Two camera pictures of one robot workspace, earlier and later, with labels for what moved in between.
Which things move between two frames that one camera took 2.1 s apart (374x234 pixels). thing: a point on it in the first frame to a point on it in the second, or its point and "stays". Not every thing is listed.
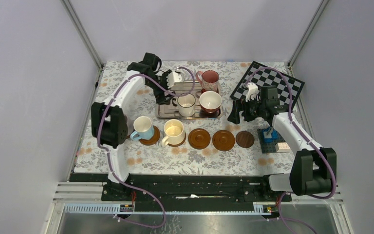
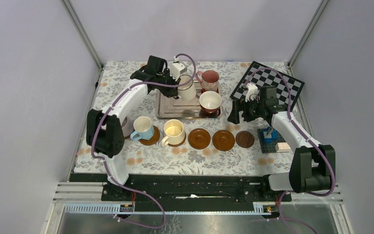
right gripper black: (239, 105) stays
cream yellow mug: (174, 129) stays
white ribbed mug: (186, 105) to (188, 92)
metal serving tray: (168, 110) stays
